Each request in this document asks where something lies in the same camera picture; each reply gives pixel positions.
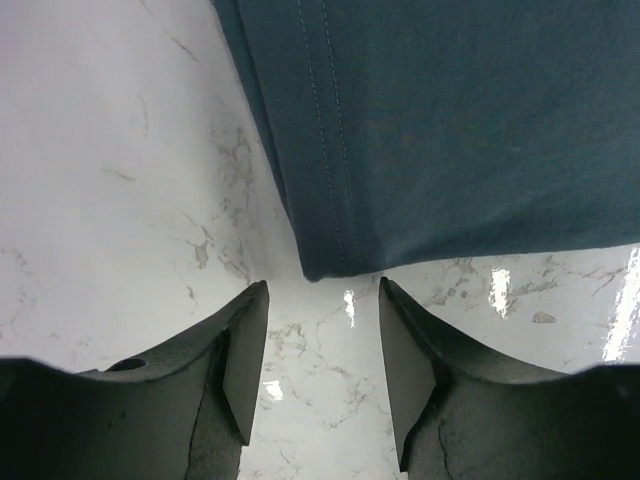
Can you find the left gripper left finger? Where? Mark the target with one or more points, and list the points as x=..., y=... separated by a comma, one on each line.
x=183, y=409

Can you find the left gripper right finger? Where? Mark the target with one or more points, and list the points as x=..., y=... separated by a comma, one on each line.
x=462, y=410

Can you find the blue grey t shirt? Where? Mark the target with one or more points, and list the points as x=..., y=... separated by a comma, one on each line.
x=400, y=132

